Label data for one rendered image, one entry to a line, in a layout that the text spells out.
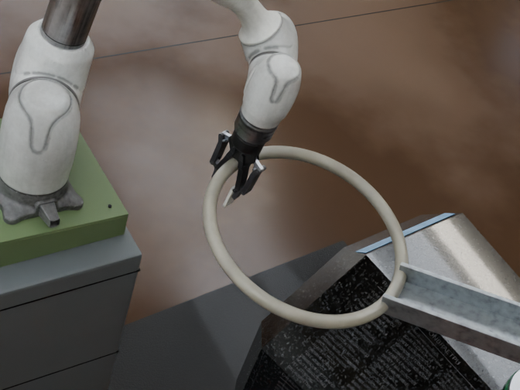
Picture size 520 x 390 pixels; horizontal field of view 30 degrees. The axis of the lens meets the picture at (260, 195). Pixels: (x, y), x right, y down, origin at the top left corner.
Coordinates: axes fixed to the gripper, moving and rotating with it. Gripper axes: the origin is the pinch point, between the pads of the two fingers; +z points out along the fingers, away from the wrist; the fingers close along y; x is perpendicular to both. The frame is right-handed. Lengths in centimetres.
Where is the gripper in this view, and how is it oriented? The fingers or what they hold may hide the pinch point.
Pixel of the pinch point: (224, 188)
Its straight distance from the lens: 228.5
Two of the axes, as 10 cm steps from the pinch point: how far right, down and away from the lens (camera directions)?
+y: 6.9, 6.7, -2.6
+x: 6.4, -4.1, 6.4
